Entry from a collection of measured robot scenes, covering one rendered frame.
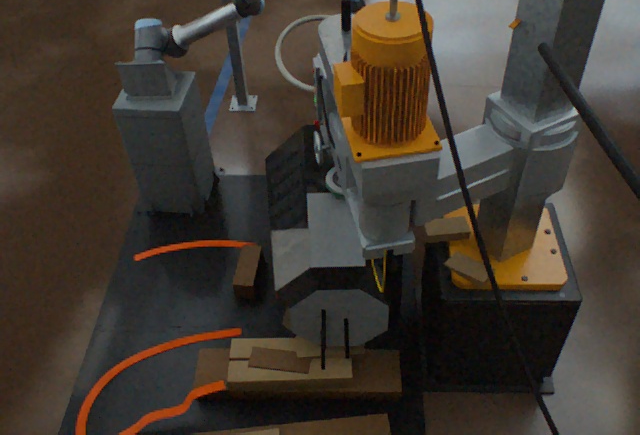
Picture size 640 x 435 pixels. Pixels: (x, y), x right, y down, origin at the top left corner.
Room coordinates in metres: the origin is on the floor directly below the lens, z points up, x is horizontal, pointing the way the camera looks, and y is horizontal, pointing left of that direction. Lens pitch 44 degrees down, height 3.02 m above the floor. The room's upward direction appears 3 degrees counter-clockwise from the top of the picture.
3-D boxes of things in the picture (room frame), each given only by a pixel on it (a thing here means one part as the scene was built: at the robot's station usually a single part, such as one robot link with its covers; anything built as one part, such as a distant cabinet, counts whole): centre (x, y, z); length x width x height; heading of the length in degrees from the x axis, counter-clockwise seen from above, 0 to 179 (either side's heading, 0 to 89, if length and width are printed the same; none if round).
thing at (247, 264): (2.40, 0.44, 0.07); 0.30 x 0.12 x 0.12; 171
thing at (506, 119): (1.92, -0.82, 1.36); 0.35 x 0.35 x 0.41
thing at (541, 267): (1.92, -0.82, 0.76); 0.49 x 0.49 x 0.05; 86
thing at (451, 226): (1.99, -0.57, 0.81); 0.20 x 0.10 x 0.05; 94
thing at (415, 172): (1.95, -0.19, 1.61); 0.96 x 0.25 x 0.17; 8
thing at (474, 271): (1.76, -0.63, 0.80); 0.20 x 0.10 x 0.05; 44
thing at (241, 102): (4.15, 0.56, 0.54); 0.20 x 0.20 x 1.09; 86
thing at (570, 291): (1.92, -0.82, 0.37); 0.66 x 0.66 x 0.74; 86
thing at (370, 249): (1.90, -0.18, 1.30); 0.74 x 0.23 x 0.49; 8
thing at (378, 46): (1.64, -0.22, 1.89); 0.31 x 0.28 x 0.40; 98
